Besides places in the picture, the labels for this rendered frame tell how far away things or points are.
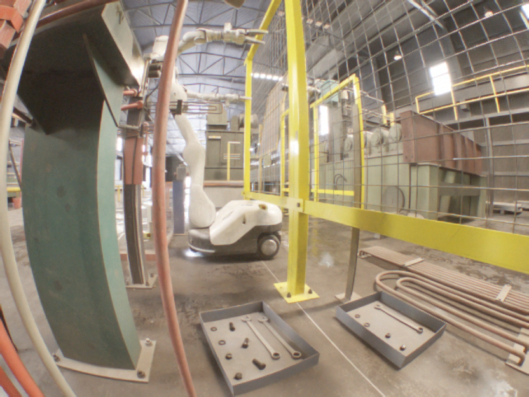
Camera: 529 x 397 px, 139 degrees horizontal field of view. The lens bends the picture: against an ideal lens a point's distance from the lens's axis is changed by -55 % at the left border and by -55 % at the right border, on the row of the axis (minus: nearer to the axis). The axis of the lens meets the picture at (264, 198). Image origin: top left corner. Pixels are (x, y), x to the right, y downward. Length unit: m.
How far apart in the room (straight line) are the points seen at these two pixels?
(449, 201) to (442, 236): 4.19
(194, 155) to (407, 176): 2.16
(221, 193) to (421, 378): 4.54
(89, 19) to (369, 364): 0.91
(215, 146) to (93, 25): 5.32
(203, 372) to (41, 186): 0.61
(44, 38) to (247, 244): 1.33
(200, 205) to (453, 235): 1.34
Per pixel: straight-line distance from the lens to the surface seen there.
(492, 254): 0.39
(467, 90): 11.83
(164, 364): 0.70
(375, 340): 0.75
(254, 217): 1.34
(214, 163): 5.51
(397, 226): 0.48
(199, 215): 1.46
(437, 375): 0.74
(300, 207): 0.86
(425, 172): 2.47
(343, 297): 1.02
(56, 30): 0.37
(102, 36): 0.37
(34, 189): 0.61
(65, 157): 0.54
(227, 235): 1.34
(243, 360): 0.69
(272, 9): 1.82
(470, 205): 4.42
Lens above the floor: 0.49
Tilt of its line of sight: 4 degrees down
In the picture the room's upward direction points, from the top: straight up
